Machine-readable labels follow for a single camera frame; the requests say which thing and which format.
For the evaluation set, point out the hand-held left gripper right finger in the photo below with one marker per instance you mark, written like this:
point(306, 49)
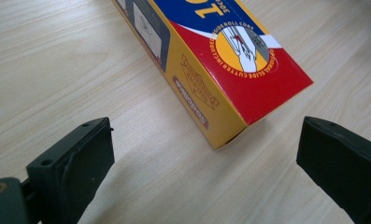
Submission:
point(342, 161)

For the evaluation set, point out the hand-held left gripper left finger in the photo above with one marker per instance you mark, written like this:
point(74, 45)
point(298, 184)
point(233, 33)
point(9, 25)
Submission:
point(68, 168)

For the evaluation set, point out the yellow red blue cardboard box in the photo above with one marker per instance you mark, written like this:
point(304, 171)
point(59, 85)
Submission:
point(223, 62)

